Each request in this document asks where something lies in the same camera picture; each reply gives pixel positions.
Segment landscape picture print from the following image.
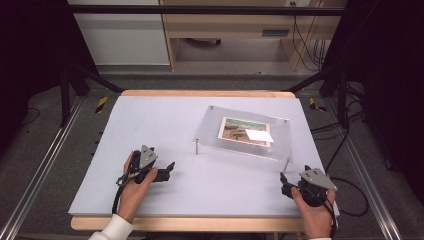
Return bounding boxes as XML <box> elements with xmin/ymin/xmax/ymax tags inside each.
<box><xmin>217</xmin><ymin>116</ymin><xmax>272</xmax><ymax>148</ymax></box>

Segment yellow clamp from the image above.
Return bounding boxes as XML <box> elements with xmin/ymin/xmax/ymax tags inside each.
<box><xmin>95</xmin><ymin>96</ymin><xmax>109</xmax><ymax>114</ymax></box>
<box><xmin>308</xmin><ymin>97</ymin><xmax>328</xmax><ymax>113</ymax></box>

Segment hand-held gripper black cable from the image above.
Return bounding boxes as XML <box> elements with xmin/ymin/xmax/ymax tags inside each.
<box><xmin>111</xmin><ymin>181</ymin><xmax>126</xmax><ymax>215</ymax></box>
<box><xmin>320</xmin><ymin>196</ymin><xmax>338</xmax><ymax>239</ymax></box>

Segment clear acrylic photo frame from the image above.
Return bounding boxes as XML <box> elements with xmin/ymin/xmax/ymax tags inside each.
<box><xmin>193</xmin><ymin>105</ymin><xmax>294</xmax><ymax>174</ymax></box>

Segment yellow clamp left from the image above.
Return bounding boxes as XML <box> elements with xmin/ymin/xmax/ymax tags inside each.
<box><xmin>95</xmin><ymin>96</ymin><xmax>109</xmax><ymax>114</ymax></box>

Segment black horizontal frame bar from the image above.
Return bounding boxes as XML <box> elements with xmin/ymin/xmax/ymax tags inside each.
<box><xmin>66</xmin><ymin>4</ymin><xmax>348</xmax><ymax>17</ymax></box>

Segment white table mat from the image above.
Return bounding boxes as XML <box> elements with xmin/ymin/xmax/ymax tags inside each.
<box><xmin>68</xmin><ymin>95</ymin><xmax>340</xmax><ymax>218</ymax></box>

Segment wooden desk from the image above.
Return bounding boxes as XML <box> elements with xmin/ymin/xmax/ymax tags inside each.
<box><xmin>159</xmin><ymin>0</ymin><xmax>348</xmax><ymax>72</ymax></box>

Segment person's left hand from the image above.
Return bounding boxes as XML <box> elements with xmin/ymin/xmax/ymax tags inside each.
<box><xmin>117</xmin><ymin>151</ymin><xmax>159</xmax><ymax>224</ymax></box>

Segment grey desk label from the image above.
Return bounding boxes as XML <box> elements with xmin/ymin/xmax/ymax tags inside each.
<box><xmin>261</xmin><ymin>29</ymin><xmax>290</xmax><ymax>38</ymax></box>

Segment left hand-held gripper black cable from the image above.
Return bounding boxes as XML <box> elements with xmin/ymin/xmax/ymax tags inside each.
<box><xmin>111</xmin><ymin>181</ymin><xmax>126</xmax><ymax>215</ymax></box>

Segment thin black floor cable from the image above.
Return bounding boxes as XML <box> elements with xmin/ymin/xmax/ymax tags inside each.
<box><xmin>21</xmin><ymin>107</ymin><xmax>41</xmax><ymax>127</ymax></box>

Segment black floor cable loop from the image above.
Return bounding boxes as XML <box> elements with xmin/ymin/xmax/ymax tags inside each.
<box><xmin>309</xmin><ymin>109</ymin><xmax>370</xmax><ymax>218</ymax></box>

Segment black metal stand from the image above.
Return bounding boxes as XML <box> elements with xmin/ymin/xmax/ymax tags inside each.
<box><xmin>59</xmin><ymin>63</ymin><xmax>125</xmax><ymax>128</ymax></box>
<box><xmin>283</xmin><ymin>66</ymin><xmax>351</xmax><ymax>130</ymax></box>

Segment wooden table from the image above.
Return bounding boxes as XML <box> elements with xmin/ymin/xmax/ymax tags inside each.
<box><xmin>70</xmin><ymin>89</ymin><xmax>339</xmax><ymax>233</ymax></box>

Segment yellow clamp right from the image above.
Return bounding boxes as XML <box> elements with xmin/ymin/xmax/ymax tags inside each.
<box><xmin>308</xmin><ymin>97</ymin><xmax>328</xmax><ymax>113</ymax></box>

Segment aluminium floor rail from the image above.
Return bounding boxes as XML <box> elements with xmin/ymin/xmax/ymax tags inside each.
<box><xmin>0</xmin><ymin>96</ymin><xmax>85</xmax><ymax>240</ymax></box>
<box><xmin>324</xmin><ymin>99</ymin><xmax>403</xmax><ymax>240</ymax></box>

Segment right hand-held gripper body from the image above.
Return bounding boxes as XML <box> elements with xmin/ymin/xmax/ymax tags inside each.
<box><xmin>293</xmin><ymin>165</ymin><xmax>338</xmax><ymax>208</ymax></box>

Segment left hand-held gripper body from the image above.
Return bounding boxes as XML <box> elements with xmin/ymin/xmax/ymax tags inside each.
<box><xmin>115</xmin><ymin>144</ymin><xmax>159</xmax><ymax>187</ymax></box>

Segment right hand-held gripper black cable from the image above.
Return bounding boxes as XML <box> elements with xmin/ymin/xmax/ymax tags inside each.
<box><xmin>320</xmin><ymin>196</ymin><xmax>338</xmax><ymax>239</ymax></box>

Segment person's right hand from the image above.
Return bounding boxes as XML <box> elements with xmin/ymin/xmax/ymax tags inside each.
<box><xmin>291</xmin><ymin>186</ymin><xmax>337</xmax><ymax>239</ymax></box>

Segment white cabinet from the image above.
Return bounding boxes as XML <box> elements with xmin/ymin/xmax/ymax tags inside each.
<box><xmin>67</xmin><ymin>0</ymin><xmax>171</xmax><ymax>66</ymax></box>

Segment hanging black desk cables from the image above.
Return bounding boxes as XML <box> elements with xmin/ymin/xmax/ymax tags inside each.
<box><xmin>289</xmin><ymin>1</ymin><xmax>331</xmax><ymax>72</ymax></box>

